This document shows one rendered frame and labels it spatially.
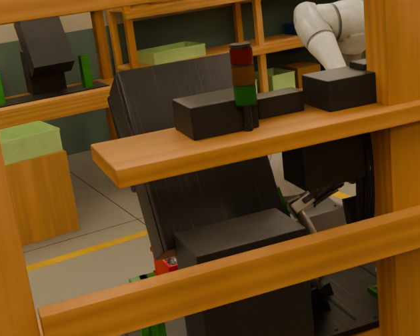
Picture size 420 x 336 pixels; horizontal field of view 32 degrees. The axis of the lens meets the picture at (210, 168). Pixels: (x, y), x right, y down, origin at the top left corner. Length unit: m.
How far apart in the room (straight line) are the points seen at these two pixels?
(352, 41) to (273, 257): 1.14
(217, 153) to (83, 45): 6.15
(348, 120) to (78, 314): 0.72
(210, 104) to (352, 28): 1.05
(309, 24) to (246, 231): 0.89
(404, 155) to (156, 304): 0.69
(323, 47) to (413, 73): 0.70
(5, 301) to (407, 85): 1.02
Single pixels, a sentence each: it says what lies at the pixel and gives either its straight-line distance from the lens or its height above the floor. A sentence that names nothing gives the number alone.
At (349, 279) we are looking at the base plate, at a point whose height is 0.90.
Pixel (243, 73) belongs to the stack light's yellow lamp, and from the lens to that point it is 1.57.
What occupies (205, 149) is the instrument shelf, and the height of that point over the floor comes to 1.54.
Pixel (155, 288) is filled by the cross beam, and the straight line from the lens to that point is 1.55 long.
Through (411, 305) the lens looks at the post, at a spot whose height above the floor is 1.01.
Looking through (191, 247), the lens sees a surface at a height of 1.24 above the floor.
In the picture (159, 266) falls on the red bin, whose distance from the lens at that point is 2.63.
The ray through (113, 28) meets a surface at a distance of 7.54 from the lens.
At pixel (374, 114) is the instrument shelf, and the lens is 1.68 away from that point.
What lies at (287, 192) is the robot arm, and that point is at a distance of 2.83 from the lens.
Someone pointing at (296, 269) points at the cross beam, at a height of 1.22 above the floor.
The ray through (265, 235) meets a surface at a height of 1.24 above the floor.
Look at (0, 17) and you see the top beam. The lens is 1.41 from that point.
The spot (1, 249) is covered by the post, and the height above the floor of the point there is 1.42.
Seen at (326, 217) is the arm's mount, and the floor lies 0.90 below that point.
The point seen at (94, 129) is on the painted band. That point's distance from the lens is 7.75.
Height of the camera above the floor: 1.95
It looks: 17 degrees down
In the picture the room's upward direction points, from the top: 7 degrees counter-clockwise
